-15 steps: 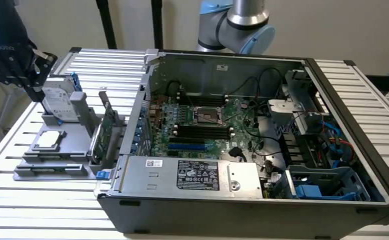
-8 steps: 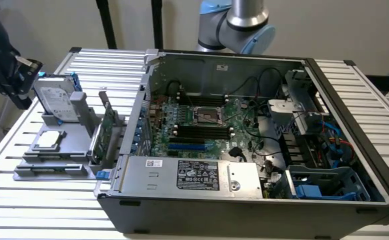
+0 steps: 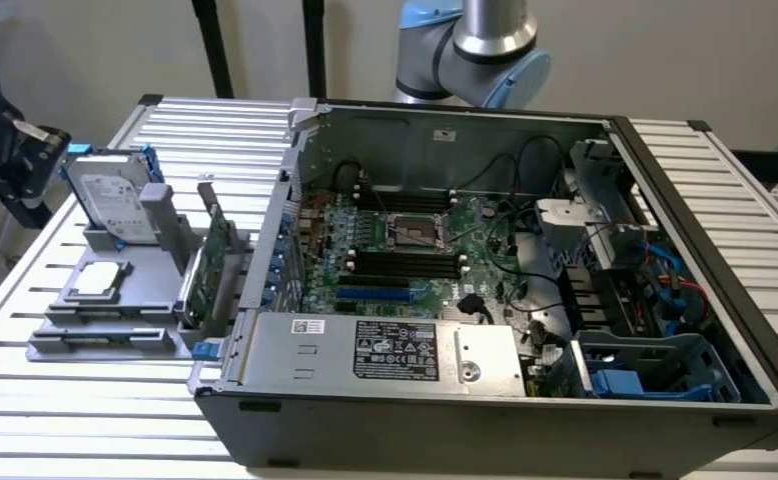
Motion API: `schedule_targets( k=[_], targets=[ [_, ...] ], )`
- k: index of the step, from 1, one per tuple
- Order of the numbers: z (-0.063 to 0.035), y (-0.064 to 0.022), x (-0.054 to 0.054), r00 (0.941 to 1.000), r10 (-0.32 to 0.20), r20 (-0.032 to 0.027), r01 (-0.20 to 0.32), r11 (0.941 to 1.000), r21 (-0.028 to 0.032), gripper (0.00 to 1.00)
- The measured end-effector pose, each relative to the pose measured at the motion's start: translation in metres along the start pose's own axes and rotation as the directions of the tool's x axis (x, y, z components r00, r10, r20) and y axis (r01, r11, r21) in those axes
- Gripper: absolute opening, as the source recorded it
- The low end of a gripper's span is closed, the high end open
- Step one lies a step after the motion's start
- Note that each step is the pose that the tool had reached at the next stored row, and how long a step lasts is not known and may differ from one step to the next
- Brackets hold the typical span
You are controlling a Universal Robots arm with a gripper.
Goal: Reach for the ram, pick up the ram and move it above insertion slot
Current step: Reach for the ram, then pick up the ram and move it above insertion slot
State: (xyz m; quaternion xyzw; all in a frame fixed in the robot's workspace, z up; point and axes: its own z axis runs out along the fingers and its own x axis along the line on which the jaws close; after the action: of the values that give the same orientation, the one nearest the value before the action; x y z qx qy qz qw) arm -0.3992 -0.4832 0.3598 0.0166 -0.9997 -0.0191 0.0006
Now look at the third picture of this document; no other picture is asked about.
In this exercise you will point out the black expansion slot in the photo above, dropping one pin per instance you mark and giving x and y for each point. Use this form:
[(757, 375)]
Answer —
[(369, 307)]

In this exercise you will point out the blue plastic drive cage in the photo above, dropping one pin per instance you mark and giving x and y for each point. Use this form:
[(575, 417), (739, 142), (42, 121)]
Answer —
[(655, 365)]

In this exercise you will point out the black upright post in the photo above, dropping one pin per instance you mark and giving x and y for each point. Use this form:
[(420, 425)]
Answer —
[(214, 45), (314, 45)]

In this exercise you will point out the white sticker label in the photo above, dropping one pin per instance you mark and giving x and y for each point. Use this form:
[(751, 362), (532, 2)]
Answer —
[(443, 134)]

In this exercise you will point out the green graphics card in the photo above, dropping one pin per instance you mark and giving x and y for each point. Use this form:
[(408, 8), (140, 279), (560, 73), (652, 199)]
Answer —
[(210, 260)]

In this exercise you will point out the grey parts rack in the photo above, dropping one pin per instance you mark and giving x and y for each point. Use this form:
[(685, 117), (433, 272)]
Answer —
[(148, 280)]

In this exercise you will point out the black open PC case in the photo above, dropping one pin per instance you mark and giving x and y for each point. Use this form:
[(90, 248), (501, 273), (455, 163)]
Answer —
[(468, 430)]

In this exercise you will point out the black RAM slot bank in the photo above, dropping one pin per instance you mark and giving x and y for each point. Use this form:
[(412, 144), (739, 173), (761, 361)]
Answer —
[(404, 261), (404, 199)]

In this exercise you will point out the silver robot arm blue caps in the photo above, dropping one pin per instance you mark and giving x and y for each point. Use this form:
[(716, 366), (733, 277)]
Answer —
[(495, 30)]

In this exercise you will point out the silver CPU chip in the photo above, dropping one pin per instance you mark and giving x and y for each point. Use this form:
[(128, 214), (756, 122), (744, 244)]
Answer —
[(98, 278)]

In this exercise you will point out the CPU socket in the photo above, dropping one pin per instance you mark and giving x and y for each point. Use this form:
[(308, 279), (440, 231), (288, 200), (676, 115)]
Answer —
[(415, 231)]

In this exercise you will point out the silver power supply unit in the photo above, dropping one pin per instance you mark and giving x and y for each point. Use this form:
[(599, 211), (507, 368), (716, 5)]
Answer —
[(334, 360)]

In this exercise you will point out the blue case latch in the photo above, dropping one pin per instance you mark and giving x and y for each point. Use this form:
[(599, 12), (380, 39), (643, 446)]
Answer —
[(206, 349)]

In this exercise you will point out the blue expansion slot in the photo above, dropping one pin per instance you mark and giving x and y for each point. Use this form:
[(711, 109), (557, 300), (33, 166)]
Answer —
[(371, 293)]

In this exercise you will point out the green RAM stick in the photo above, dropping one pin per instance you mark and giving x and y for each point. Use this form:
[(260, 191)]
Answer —
[(110, 340)]

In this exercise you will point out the silver hard disk blue bracket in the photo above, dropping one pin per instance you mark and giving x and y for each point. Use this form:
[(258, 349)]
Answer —
[(108, 195)]

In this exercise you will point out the metal disk bay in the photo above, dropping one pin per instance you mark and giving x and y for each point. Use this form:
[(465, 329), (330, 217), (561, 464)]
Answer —
[(591, 200)]

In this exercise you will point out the green motherboard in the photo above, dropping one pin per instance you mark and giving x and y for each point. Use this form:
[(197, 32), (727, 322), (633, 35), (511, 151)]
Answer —
[(475, 250)]

